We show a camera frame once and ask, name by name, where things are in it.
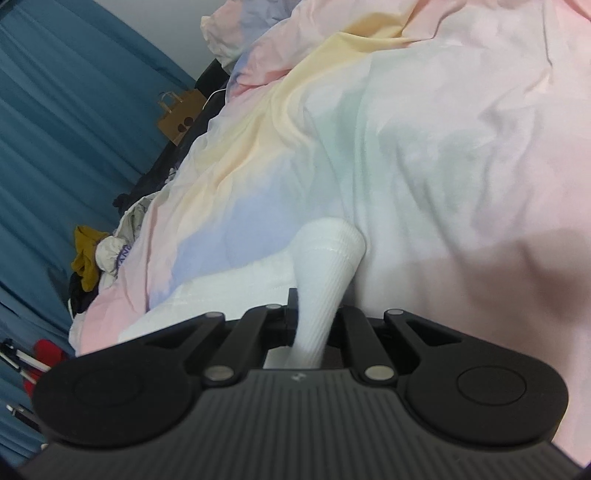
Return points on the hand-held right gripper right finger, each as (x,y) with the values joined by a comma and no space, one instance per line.
(354,323)

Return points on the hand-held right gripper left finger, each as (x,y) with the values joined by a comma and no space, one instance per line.
(276,319)

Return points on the white ribbed sock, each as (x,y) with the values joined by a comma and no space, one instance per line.
(323,286)
(221,295)

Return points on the pile of clothes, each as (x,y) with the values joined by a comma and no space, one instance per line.
(115,249)

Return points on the dark clothes pile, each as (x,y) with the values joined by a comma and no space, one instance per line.
(184,147)

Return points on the pastel rainbow bed sheet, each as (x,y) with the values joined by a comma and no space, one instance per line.
(415,161)

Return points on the mustard yellow cloth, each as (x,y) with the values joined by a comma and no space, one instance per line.
(87,263)

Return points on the brown paper bag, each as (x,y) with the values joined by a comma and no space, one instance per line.
(178,117)

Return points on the red cloth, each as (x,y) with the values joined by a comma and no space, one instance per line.
(48,355)

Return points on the blue curtain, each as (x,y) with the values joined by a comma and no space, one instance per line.
(69,138)

